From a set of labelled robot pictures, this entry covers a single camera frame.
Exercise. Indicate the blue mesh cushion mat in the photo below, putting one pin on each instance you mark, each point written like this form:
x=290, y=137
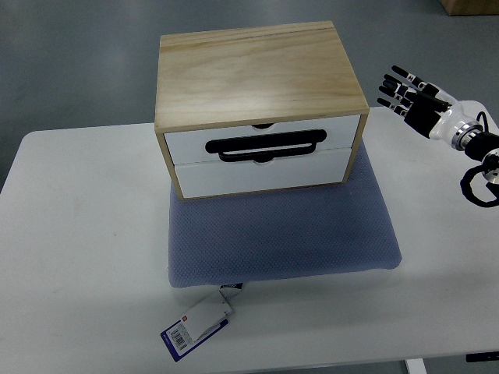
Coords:
x=282, y=234

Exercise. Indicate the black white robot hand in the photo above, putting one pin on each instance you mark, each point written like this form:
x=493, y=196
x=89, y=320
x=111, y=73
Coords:
x=427, y=109

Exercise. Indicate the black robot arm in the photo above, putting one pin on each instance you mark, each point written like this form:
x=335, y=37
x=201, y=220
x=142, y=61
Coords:
x=479, y=144

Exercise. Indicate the brown cardboard box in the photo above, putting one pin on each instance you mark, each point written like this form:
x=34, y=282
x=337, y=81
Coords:
x=470, y=7

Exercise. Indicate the white blue product tag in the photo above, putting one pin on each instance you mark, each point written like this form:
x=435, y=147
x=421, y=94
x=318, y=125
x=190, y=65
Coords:
x=200, y=322

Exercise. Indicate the black drawer handle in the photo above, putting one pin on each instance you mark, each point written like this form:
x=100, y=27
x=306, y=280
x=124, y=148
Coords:
x=266, y=147

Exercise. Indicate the white table leg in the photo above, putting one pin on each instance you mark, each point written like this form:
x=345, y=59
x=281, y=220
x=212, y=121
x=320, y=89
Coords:
x=415, y=366

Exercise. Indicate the wooden drawer cabinet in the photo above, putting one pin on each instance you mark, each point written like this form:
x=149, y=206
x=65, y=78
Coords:
x=254, y=76

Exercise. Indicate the black table bracket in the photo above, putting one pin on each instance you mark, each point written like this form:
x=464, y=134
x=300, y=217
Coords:
x=482, y=357

